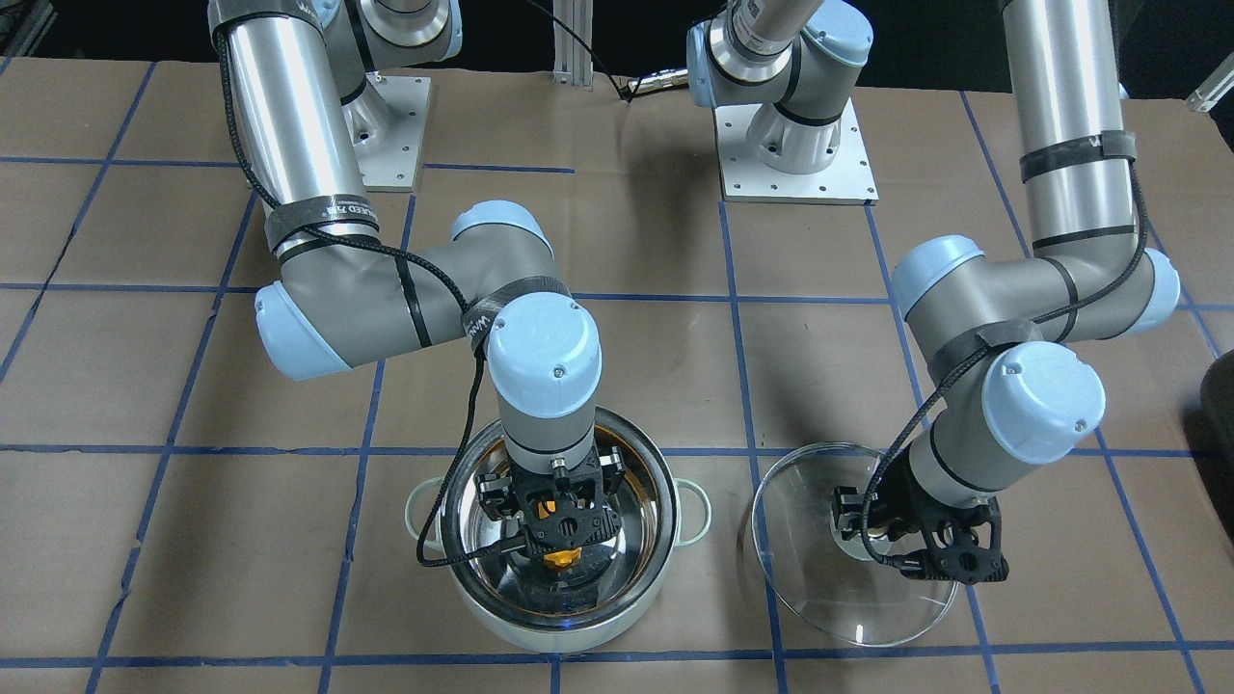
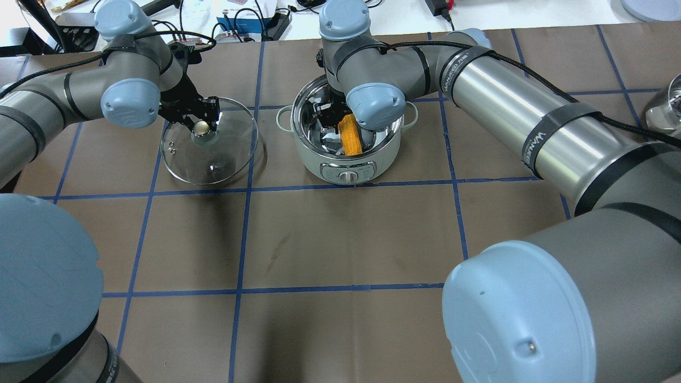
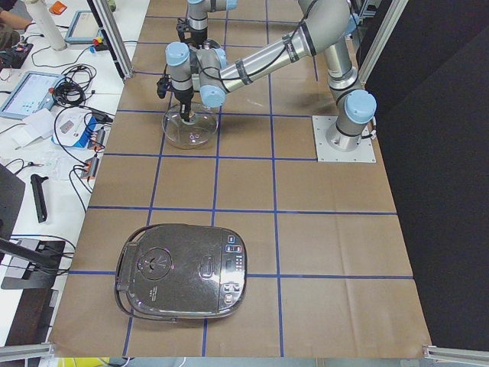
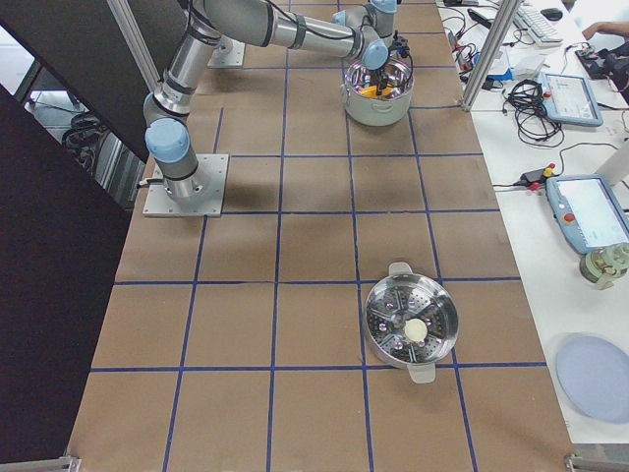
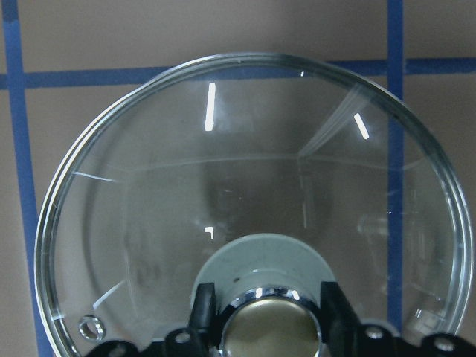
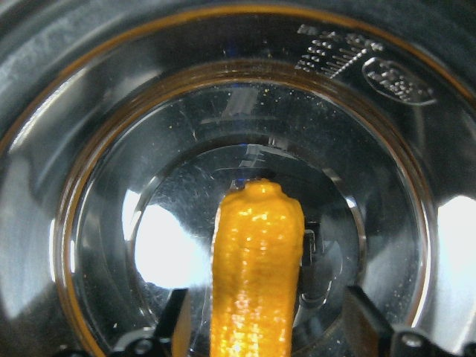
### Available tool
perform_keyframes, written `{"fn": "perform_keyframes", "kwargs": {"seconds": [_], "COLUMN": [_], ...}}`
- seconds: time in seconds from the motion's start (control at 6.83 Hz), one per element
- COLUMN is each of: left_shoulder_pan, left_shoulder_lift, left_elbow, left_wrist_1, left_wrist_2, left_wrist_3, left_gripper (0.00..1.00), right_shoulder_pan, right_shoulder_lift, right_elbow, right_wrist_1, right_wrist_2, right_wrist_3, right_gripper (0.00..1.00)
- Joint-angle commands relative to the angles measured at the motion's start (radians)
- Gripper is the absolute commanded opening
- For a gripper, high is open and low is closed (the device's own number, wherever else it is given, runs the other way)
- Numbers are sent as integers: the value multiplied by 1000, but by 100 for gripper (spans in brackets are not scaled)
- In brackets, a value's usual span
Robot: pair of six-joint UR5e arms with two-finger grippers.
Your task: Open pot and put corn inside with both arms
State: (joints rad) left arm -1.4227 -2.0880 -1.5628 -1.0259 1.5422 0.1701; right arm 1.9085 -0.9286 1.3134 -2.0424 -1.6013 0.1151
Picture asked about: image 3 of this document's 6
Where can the glass pot lid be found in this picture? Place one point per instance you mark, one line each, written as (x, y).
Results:
(192, 130)

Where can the upper teach pendant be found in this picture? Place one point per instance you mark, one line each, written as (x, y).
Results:
(83, 28)

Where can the teach pendant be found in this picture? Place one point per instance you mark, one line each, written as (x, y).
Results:
(32, 94)
(83, 28)

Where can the blue white box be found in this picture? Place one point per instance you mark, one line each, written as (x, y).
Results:
(73, 128)

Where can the white cardboard tube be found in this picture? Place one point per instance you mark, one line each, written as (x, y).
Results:
(37, 9)

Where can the lower teach pendant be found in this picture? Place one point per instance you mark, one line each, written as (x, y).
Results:
(32, 94)

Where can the black bar tool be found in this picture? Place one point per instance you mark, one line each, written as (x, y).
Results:
(39, 200)

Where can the black rice cooker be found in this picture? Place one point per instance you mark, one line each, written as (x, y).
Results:
(177, 271)

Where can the aluminium frame post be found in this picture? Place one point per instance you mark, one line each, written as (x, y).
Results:
(112, 36)

